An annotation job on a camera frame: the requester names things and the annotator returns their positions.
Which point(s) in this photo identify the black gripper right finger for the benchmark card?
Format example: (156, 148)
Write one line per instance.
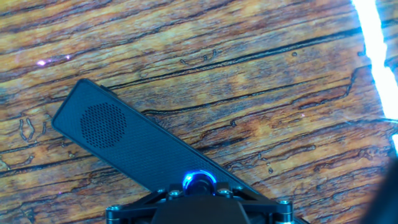
(267, 211)

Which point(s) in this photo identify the wood grain table mat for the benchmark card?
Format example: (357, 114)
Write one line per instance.
(248, 109)

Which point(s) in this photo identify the black bar speaker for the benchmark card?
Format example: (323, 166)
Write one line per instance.
(140, 149)

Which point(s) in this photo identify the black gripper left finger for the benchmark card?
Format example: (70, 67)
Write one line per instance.
(136, 211)

